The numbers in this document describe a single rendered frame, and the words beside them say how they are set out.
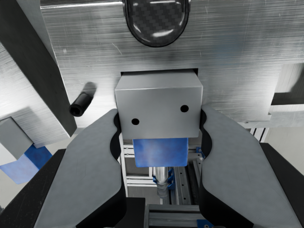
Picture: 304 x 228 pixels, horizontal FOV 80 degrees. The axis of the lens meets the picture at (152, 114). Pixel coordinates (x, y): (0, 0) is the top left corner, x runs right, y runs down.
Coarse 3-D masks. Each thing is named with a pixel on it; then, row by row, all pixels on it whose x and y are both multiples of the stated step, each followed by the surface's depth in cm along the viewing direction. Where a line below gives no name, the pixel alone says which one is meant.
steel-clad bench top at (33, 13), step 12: (24, 0) 18; (36, 0) 18; (24, 12) 19; (36, 12) 19; (36, 24) 19; (48, 36) 20; (48, 48) 21; (276, 120) 25; (288, 120) 25; (300, 120) 25
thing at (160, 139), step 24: (144, 72) 13; (168, 72) 12; (192, 72) 12; (120, 96) 11; (144, 96) 10; (168, 96) 10; (192, 96) 10; (120, 120) 11; (144, 120) 11; (168, 120) 11; (192, 120) 11; (144, 144) 14; (168, 144) 14
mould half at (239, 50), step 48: (48, 0) 11; (96, 0) 11; (192, 0) 10; (240, 0) 10; (288, 0) 10; (96, 48) 12; (144, 48) 12; (192, 48) 12; (240, 48) 12; (288, 48) 12; (96, 96) 14; (240, 96) 13
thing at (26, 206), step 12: (60, 156) 8; (48, 168) 8; (36, 180) 7; (48, 180) 7; (24, 192) 7; (36, 192) 7; (12, 204) 6; (24, 204) 6; (36, 204) 6; (0, 216) 6; (12, 216) 6; (24, 216) 6; (36, 216) 6
